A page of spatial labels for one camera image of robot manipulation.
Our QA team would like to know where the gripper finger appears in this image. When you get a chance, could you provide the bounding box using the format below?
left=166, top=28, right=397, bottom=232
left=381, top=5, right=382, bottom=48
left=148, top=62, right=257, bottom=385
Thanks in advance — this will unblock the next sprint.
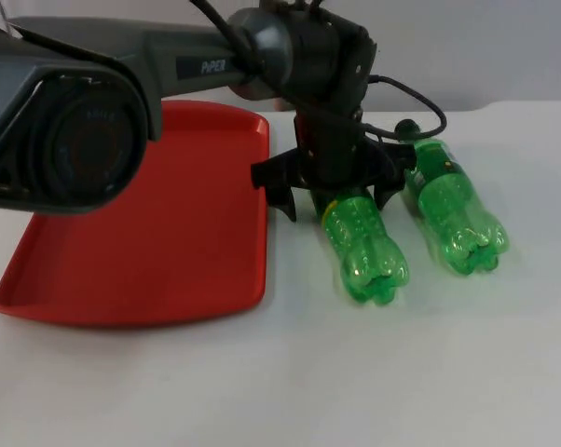
left=266, top=179, right=300, bottom=221
left=371, top=179, right=405, bottom=212

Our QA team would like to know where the green plastic bottle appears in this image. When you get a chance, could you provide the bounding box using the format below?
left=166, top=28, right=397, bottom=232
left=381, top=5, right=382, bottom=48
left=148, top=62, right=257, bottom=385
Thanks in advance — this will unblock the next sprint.
left=395, top=118, right=511, bottom=277
left=311, top=184, right=410, bottom=308

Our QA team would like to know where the red tray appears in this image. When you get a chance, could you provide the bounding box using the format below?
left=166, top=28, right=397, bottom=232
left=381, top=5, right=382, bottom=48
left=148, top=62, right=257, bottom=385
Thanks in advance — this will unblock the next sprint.
left=0, top=100, right=270, bottom=330

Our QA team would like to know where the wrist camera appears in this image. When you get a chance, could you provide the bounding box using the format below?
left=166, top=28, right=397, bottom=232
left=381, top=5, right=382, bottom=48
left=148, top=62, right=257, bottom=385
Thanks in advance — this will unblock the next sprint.
left=339, top=26, right=380, bottom=123

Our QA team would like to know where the black cable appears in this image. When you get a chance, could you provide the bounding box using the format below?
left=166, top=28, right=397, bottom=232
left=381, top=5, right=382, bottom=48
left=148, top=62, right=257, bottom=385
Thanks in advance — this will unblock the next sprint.
left=189, top=0, right=266, bottom=80
left=362, top=74, right=449, bottom=143

